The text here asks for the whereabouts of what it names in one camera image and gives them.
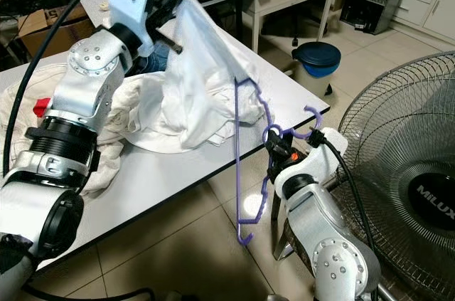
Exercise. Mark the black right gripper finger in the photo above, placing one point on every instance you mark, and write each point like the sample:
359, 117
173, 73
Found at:
276, 154
273, 136

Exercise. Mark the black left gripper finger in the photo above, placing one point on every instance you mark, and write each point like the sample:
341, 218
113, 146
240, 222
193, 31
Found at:
170, 0
169, 43

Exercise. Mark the purple plastic hanger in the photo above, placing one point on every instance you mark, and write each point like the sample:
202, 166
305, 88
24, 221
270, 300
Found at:
238, 159

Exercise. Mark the plain white T-shirt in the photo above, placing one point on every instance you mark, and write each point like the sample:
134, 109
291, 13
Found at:
199, 80

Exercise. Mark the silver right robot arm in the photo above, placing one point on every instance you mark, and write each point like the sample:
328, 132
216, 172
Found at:
327, 230

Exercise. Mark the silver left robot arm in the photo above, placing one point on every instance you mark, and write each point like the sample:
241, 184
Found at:
96, 80

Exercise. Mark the blue denim garment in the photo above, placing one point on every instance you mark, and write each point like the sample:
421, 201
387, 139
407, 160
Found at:
149, 61

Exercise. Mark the blue waste bin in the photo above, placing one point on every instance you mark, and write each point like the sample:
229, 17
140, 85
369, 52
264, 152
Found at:
316, 59

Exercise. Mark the crumpled white garment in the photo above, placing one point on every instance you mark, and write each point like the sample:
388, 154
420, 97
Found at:
156, 137

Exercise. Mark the red garment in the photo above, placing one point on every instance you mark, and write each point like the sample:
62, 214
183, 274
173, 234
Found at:
41, 107

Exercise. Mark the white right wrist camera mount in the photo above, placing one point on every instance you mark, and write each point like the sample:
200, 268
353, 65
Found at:
323, 155

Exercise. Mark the black pedestal fan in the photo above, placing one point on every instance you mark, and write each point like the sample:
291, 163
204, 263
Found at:
398, 137

